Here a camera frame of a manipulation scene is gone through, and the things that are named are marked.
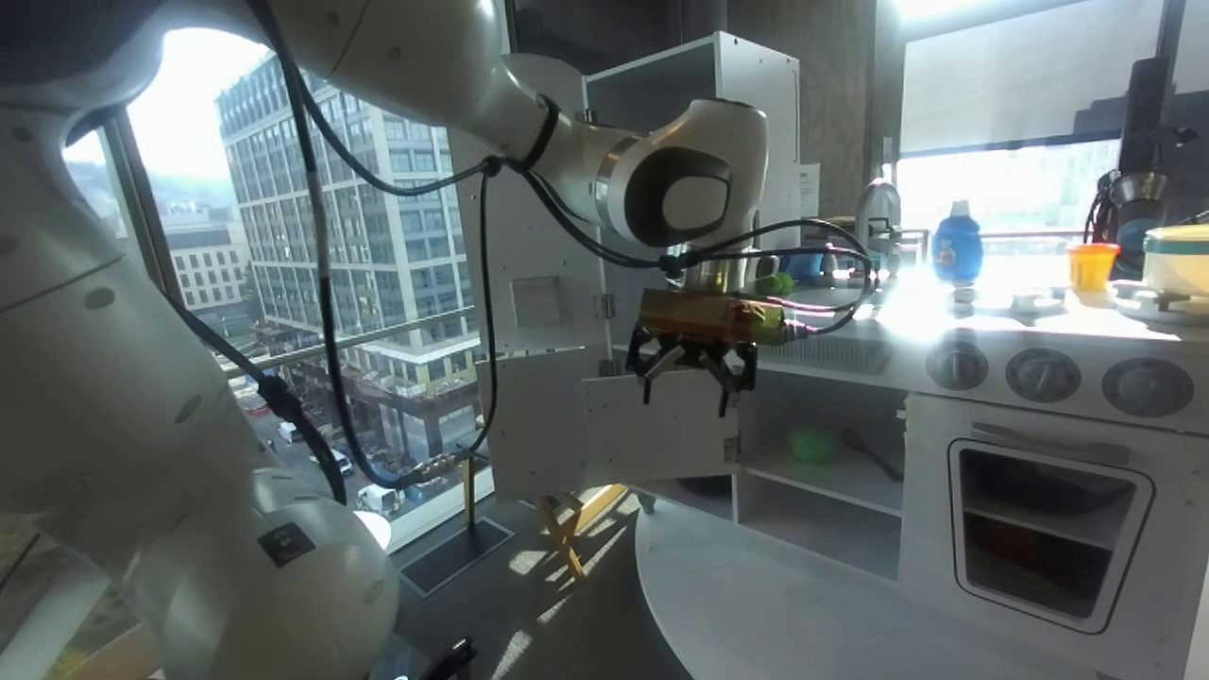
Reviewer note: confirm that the white round table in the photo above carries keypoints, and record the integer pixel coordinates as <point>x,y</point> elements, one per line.
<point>739,605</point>

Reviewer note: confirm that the green toy item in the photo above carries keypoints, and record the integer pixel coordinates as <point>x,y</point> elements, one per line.
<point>815,444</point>

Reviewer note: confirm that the green white pot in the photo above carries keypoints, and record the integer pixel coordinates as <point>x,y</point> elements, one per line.
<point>1177,257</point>

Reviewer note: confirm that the blue soap bottle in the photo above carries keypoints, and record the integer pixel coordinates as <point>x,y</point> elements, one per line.
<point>957,247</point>

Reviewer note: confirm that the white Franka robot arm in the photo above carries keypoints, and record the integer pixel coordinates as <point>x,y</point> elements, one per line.
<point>117,434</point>

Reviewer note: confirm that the white toy kitchen cabinet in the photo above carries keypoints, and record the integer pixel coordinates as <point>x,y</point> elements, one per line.
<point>1118,358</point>

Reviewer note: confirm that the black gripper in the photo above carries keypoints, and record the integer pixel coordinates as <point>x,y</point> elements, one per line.
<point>728,364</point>

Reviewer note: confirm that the orange small cup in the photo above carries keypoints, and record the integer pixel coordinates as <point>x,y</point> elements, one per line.
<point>1089,267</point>

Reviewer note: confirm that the white oven door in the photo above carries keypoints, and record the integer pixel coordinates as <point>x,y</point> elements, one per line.
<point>1062,534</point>

